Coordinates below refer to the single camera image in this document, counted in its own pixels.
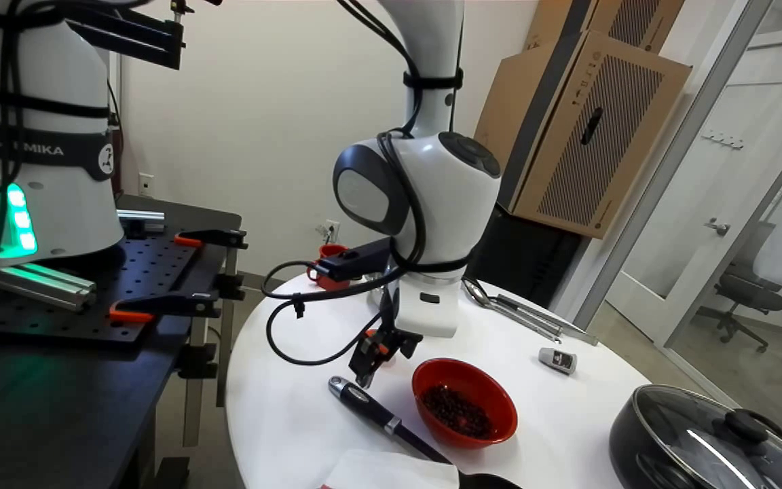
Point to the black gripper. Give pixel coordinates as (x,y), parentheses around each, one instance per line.
(405,338)

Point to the black spoon with silver band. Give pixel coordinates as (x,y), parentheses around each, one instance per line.
(381,413)

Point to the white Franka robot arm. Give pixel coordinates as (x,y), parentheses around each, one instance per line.
(446,199)

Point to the red bowl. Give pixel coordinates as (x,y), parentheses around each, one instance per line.
(475,374)

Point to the orange tomato-shaped timer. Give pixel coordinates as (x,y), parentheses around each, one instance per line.
(384,349)

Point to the roasted coffee beans pile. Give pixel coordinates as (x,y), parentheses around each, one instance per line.
(460,411)

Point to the red mug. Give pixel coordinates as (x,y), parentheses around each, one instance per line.
(331,256)

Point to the metal tongs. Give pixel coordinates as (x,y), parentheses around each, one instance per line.
(523,316)

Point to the small silver device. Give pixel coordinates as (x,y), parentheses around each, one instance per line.
(557,360)

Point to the black cabinet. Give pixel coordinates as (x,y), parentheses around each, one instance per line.
(529,259)

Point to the black frying pan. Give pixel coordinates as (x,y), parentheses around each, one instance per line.
(625,451)

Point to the flat cardboard box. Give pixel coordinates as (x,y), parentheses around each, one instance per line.
(502,118)

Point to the black perforated workbench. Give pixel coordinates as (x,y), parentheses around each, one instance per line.
(47,398)

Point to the glass pan lid black knob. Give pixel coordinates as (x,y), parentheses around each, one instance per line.
(699,451)

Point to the black office chair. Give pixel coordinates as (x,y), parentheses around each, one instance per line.
(753,285)

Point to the small cardboard box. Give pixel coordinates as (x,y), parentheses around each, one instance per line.
(625,17)

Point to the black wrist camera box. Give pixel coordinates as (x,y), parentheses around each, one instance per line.
(355,260)

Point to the white wall outlet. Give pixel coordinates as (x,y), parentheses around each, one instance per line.
(145,183)

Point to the grey metal door frame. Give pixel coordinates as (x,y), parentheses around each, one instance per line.
(654,172)

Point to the aluminium rail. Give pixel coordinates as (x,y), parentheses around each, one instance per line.
(28,274)

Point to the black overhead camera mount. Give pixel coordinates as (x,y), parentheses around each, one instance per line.
(135,35)

